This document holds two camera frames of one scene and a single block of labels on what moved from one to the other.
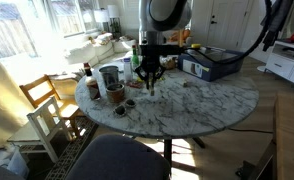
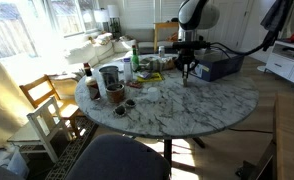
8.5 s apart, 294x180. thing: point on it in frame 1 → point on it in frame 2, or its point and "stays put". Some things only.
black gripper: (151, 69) → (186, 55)
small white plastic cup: (152, 98) stays put
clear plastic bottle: (127, 70) stays put
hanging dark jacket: (273, 20) stays put
